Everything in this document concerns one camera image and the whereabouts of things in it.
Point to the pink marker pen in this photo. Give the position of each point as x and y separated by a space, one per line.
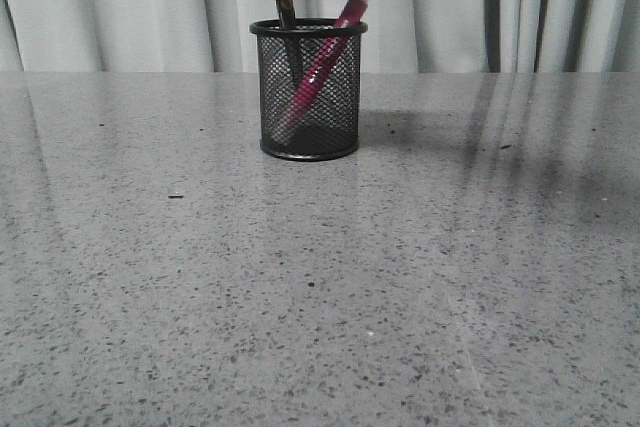
316 76

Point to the grey orange handled scissors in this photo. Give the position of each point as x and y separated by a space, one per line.
287 21

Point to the grey pleated curtain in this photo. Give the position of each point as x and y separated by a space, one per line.
404 36

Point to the black mesh pen cup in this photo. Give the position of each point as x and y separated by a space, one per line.
330 129

